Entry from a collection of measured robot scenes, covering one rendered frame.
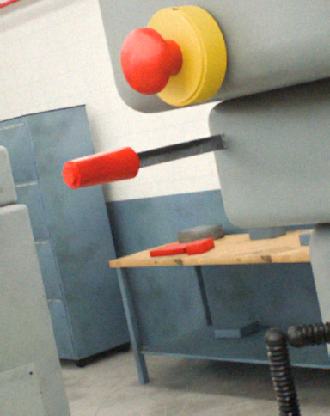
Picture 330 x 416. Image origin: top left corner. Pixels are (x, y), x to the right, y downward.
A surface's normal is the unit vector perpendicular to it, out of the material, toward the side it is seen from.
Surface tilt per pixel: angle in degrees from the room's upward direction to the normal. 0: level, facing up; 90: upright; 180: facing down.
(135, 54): 86
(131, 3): 90
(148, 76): 115
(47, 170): 90
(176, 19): 90
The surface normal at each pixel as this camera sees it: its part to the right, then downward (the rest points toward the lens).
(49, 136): 0.61, -0.07
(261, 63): -0.59, 0.62
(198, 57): -0.76, 0.19
